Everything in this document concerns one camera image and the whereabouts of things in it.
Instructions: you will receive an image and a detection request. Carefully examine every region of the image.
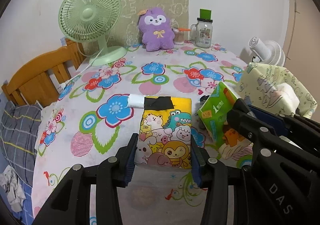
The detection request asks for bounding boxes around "toothpick holder orange lid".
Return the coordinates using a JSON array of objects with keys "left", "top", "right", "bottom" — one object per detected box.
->
[{"left": 172, "top": 27, "right": 190, "bottom": 45}]

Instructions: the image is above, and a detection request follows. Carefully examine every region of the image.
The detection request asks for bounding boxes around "green desk fan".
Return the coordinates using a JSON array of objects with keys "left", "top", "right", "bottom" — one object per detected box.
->
[{"left": 58, "top": 0, "right": 127, "bottom": 66}]

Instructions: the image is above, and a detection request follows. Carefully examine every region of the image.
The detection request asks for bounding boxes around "wooden chair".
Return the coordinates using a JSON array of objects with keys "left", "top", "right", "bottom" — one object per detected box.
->
[{"left": 2, "top": 39, "right": 85, "bottom": 106}]

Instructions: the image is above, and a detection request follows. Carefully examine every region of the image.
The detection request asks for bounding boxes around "pink wet wipes pack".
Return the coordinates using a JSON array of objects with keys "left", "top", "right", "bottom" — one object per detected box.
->
[{"left": 276, "top": 83, "right": 299, "bottom": 112}]

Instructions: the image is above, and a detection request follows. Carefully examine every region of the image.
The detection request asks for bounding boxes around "yellow cartoon tissue pack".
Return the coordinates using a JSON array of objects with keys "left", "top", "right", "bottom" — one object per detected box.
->
[{"left": 129, "top": 95, "right": 191, "bottom": 169}]

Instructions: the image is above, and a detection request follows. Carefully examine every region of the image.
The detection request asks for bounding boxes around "green orange tissue pack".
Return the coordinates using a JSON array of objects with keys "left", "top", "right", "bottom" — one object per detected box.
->
[{"left": 197, "top": 82, "right": 252, "bottom": 161}]

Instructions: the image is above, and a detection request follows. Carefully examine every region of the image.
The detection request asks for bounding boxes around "beige door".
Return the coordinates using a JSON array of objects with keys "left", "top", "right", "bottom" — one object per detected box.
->
[{"left": 282, "top": 0, "right": 320, "bottom": 76}]

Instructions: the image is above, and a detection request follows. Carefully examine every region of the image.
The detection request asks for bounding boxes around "glass jar green lid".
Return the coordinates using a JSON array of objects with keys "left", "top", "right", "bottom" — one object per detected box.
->
[{"left": 190, "top": 9, "right": 213, "bottom": 48}]

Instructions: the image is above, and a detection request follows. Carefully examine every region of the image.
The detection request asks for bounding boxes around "white standing fan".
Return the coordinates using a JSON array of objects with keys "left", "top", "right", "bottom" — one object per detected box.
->
[{"left": 248, "top": 36, "right": 285, "bottom": 67}]

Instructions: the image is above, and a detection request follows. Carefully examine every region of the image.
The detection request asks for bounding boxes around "yellow cartoon fabric basket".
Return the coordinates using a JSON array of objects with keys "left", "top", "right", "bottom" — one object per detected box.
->
[{"left": 235, "top": 62, "right": 317, "bottom": 119}]

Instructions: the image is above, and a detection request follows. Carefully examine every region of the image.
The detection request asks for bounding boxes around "plaid grey blanket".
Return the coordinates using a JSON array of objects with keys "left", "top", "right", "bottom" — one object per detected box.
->
[{"left": 1, "top": 101, "right": 41, "bottom": 187}]

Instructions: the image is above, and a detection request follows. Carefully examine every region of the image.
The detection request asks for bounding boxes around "purple plush alpaca toy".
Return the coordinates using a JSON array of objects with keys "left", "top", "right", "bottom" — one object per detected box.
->
[{"left": 138, "top": 7, "right": 175, "bottom": 52}]

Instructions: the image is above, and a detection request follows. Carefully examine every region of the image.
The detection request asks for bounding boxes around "floral tablecloth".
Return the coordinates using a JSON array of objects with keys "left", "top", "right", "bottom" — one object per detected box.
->
[{"left": 31, "top": 42, "right": 246, "bottom": 224}]

